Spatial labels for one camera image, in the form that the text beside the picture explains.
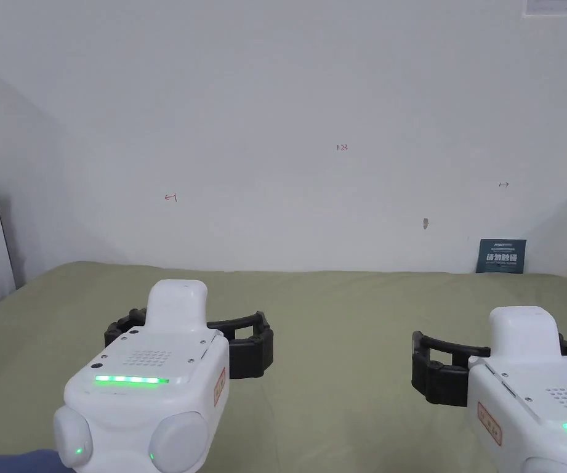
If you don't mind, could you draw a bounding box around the white wall notice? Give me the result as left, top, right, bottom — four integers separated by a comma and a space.
521, 0, 567, 18

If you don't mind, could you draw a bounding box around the dark blue sign card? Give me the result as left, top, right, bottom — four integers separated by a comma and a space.
475, 238, 528, 275

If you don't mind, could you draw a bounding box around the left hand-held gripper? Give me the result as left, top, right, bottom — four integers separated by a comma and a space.
52, 279, 275, 469

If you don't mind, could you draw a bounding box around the dark blue garment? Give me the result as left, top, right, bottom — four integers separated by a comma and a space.
0, 448, 63, 473

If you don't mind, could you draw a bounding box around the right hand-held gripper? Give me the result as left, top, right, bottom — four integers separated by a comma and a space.
411, 305, 567, 473

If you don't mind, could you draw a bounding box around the bed with pale green sheet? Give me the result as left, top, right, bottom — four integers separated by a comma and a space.
0, 261, 567, 473

